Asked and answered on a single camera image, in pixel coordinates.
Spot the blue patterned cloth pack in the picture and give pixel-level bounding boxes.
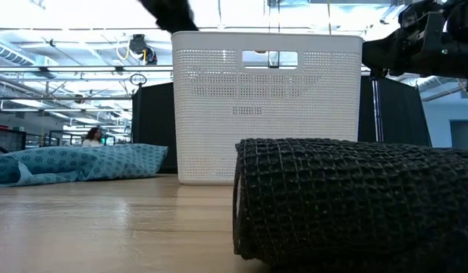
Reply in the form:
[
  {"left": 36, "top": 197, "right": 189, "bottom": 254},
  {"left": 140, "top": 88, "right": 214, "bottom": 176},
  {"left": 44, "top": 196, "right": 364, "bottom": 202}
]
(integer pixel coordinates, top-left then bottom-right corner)
[{"left": 0, "top": 143, "right": 169, "bottom": 187}]

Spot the black mesh crate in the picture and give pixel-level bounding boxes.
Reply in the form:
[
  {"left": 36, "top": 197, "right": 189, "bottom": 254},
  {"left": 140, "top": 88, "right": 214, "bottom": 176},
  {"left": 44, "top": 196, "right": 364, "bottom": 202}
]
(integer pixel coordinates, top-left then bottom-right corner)
[{"left": 0, "top": 126, "right": 28, "bottom": 155}]

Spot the black partition panel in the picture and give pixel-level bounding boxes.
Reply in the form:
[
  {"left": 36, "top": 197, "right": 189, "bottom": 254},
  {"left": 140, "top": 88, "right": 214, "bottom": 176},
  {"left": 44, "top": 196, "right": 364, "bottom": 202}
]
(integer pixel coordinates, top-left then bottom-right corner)
[
  {"left": 356, "top": 74, "right": 432, "bottom": 148},
  {"left": 130, "top": 81, "right": 178, "bottom": 174}
]

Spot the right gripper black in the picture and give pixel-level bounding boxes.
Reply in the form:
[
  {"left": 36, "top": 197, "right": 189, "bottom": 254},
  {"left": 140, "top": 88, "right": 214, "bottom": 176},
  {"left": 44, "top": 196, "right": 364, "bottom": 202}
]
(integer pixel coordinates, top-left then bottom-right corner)
[{"left": 362, "top": 32, "right": 468, "bottom": 83}]

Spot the black mesh bandage roll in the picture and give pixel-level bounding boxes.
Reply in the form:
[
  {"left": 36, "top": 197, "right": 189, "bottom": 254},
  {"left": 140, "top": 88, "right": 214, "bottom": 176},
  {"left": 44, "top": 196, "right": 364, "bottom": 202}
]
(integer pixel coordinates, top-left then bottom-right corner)
[{"left": 231, "top": 136, "right": 468, "bottom": 273}]

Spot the black ceiling device yellow cable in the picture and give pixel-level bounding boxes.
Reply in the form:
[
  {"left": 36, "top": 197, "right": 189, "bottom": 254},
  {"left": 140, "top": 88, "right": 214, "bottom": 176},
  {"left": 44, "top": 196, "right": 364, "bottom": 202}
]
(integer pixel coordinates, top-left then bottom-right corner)
[{"left": 127, "top": 33, "right": 159, "bottom": 66}]

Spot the grey blue doorway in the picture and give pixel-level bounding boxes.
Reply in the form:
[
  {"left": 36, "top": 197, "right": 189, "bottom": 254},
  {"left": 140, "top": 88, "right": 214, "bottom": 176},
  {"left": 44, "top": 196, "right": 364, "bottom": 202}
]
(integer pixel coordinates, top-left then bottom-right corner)
[{"left": 448, "top": 119, "right": 468, "bottom": 149}]

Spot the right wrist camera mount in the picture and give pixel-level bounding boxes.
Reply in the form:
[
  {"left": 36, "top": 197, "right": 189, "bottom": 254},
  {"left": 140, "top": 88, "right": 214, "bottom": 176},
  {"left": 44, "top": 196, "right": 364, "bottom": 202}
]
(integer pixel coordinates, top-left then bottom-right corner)
[{"left": 398, "top": 0, "right": 449, "bottom": 43}]

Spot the white perforated plastic basket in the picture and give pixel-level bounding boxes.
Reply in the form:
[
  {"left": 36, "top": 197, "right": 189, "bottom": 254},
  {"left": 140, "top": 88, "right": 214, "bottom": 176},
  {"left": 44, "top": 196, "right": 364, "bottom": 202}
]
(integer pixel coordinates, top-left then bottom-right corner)
[{"left": 171, "top": 30, "right": 364, "bottom": 186}]

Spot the black pole with ring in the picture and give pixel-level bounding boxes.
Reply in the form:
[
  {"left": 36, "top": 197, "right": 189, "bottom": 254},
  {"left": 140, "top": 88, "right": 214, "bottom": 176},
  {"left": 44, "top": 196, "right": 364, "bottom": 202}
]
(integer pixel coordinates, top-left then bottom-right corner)
[{"left": 129, "top": 73, "right": 148, "bottom": 99}]

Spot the person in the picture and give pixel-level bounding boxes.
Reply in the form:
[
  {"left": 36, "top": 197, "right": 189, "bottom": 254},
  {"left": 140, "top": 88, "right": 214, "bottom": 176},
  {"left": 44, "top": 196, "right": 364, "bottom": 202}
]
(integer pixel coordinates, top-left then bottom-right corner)
[{"left": 80, "top": 127, "right": 105, "bottom": 149}]

